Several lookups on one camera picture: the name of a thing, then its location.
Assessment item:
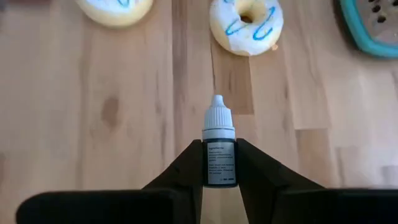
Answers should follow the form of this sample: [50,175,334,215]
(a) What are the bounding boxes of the white iced donut blue stripes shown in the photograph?
[74,0,154,27]
[208,0,285,57]

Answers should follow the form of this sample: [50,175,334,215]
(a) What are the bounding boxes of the metal box grater teal trim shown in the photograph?
[338,0,398,60]

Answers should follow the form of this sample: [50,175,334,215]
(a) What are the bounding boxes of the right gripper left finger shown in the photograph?
[15,139,205,224]

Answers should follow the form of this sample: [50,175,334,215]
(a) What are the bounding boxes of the dark blue dropper bottle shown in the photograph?
[201,94,239,189]

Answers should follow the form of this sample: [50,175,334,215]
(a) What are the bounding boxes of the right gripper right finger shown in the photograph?
[235,138,398,224]

